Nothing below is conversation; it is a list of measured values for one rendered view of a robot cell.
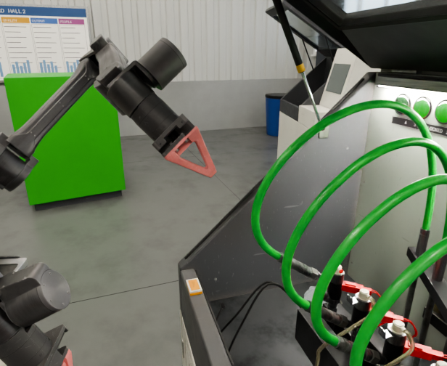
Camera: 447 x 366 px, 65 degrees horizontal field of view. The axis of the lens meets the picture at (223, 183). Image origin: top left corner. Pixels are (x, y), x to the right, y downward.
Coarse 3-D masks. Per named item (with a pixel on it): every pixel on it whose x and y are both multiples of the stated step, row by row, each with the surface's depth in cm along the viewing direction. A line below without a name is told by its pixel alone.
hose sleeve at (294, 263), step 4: (280, 252) 63; (276, 260) 63; (280, 260) 62; (292, 260) 63; (296, 260) 64; (292, 264) 63; (296, 264) 64; (300, 264) 64; (304, 264) 65; (292, 268) 64; (296, 268) 64; (300, 268) 64; (304, 268) 64; (308, 268) 65; (300, 272) 65; (304, 272) 65; (308, 272) 65
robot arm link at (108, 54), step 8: (96, 40) 86; (104, 40) 87; (96, 48) 87; (104, 48) 87; (112, 48) 84; (96, 56) 87; (104, 56) 81; (112, 56) 75; (120, 56) 80; (104, 64) 74; (112, 64) 63; (120, 64) 64; (96, 80) 62; (96, 88) 59; (104, 88) 58; (104, 96) 59; (112, 104) 60; (120, 112) 61
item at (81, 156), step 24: (72, 72) 403; (24, 96) 317; (48, 96) 326; (96, 96) 345; (24, 120) 323; (72, 120) 342; (96, 120) 352; (48, 144) 339; (72, 144) 349; (96, 144) 359; (120, 144) 371; (48, 168) 345; (72, 168) 356; (96, 168) 367; (120, 168) 379; (48, 192) 352; (72, 192) 363; (96, 192) 375; (120, 192) 392
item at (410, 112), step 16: (336, 112) 56; (352, 112) 56; (416, 112) 60; (320, 128) 56; (432, 160) 65; (272, 176) 56; (432, 192) 68; (256, 208) 57; (432, 208) 69; (256, 224) 58; (256, 240) 60; (272, 256) 62
